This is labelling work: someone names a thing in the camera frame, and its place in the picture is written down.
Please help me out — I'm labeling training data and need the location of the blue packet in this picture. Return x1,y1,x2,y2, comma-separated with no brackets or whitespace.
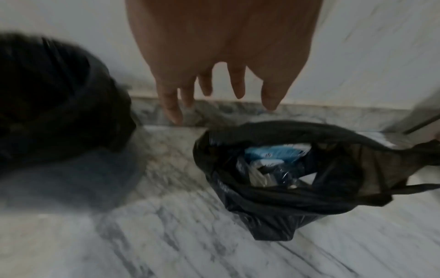
244,145,310,164

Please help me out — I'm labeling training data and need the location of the black plastic garbage bag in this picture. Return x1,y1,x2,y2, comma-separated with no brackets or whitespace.
192,120,440,242

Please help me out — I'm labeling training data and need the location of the person's left hand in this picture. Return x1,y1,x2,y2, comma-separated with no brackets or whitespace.
124,0,324,125

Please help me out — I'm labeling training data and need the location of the dark round trash bin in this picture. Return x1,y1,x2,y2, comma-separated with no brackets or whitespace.
0,32,149,215

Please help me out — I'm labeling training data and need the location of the white crumpled wrapper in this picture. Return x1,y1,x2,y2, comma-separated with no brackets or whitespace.
247,160,287,189

